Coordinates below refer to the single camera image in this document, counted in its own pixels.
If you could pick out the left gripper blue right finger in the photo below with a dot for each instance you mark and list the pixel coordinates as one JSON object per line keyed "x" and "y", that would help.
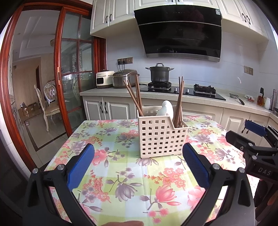
{"x": 237, "y": 207}

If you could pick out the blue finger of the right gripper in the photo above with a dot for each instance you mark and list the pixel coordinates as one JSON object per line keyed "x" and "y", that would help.
{"x": 240, "y": 142}
{"x": 255, "y": 128}

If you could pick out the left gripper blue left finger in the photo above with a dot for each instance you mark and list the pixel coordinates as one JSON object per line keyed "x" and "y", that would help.
{"x": 39, "y": 206}

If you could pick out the operator hand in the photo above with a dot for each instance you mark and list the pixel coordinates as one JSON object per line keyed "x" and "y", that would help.
{"x": 126, "y": 223}

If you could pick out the black gas stove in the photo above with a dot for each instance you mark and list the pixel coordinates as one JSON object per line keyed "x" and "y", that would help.
{"x": 196, "y": 90}

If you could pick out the chopsticks in basket right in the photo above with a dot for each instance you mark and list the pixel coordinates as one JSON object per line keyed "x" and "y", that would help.
{"x": 177, "y": 114}

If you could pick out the white perforated utensil basket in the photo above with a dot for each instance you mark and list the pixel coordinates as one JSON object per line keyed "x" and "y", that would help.
{"x": 158, "y": 136}

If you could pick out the white dining chair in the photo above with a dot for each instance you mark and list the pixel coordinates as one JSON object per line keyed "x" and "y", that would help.
{"x": 51, "y": 107}

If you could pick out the black cooking pot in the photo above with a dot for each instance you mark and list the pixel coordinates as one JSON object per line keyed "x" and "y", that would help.
{"x": 159, "y": 72}

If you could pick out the black range hood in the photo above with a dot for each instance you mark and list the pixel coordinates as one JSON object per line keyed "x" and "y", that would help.
{"x": 199, "y": 36}

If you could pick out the chopstick in basket left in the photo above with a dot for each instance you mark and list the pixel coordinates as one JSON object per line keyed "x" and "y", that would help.
{"x": 135, "y": 97}

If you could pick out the silver rice cooker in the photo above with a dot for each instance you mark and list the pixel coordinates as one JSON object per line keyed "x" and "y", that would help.
{"x": 119, "y": 77}

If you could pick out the white small appliance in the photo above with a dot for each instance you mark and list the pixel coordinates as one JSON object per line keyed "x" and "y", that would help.
{"x": 104, "y": 79}

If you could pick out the white upper cabinets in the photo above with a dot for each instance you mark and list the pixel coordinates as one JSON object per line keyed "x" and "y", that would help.
{"x": 238, "y": 17}

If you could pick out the wall power outlet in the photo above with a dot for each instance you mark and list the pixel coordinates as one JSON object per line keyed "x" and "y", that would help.
{"x": 127, "y": 60}

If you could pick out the red wooden door frame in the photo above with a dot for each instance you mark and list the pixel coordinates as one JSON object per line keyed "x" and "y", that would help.
{"x": 46, "y": 41}

